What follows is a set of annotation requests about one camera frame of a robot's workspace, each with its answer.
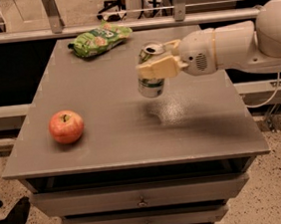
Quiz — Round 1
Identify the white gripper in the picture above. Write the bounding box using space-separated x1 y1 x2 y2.
136 29 216 80

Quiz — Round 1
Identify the white cable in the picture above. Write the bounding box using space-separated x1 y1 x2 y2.
242 71 281 110

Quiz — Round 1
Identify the green white 7up can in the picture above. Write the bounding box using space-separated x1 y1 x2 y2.
138 41 165 98

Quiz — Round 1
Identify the middle grey drawer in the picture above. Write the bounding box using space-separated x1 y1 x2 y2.
63 204 228 224

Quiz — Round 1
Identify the top grey drawer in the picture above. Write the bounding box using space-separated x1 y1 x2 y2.
30 173 249 217

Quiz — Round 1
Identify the black office chair base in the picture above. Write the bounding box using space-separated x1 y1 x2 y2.
97 0 126 22

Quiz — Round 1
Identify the grey drawer cabinet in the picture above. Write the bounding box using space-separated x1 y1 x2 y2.
4 28 269 224

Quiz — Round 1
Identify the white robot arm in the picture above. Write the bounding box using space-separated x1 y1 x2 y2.
137 0 281 80

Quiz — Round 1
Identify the green chip bag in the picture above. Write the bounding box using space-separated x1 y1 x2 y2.
68 21 133 58

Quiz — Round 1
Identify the metal railing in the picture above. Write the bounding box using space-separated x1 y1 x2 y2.
0 0 267 44

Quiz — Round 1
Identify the grey drawer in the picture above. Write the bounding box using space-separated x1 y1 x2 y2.
30 173 249 217
63 204 228 224

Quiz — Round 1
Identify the red apple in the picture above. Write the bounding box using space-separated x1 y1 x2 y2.
48 110 84 144

